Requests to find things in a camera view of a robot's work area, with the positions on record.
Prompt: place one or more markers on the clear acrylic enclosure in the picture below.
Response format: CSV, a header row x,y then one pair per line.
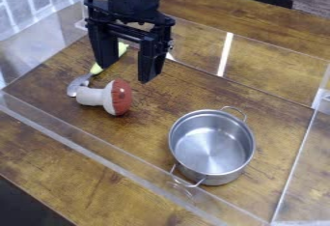
x,y
248,58

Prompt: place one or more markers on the green handled metal spoon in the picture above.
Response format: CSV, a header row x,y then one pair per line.
x,y
81,80

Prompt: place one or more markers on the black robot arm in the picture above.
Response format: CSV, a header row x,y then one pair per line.
x,y
132,7

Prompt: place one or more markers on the stainless steel pot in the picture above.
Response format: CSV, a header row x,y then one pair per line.
x,y
212,146

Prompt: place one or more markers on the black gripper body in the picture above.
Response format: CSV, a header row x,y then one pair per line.
x,y
129,26

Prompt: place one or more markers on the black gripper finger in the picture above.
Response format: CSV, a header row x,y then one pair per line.
x,y
104,45
151,58

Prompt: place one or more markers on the plush mushroom toy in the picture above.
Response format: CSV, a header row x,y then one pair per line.
x,y
113,97

